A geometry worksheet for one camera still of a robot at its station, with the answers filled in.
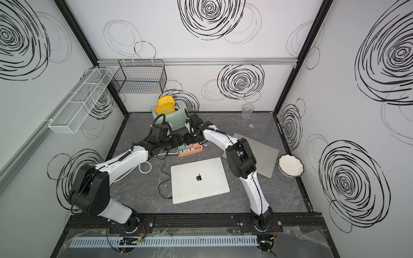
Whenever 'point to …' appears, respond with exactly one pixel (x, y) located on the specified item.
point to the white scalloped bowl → (290, 166)
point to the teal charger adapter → (181, 148)
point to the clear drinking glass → (247, 109)
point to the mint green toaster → (177, 119)
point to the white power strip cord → (142, 163)
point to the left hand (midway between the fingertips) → (181, 139)
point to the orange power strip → (197, 148)
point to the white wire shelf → (72, 117)
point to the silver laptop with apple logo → (198, 179)
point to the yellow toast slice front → (165, 109)
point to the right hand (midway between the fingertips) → (189, 140)
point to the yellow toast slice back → (165, 99)
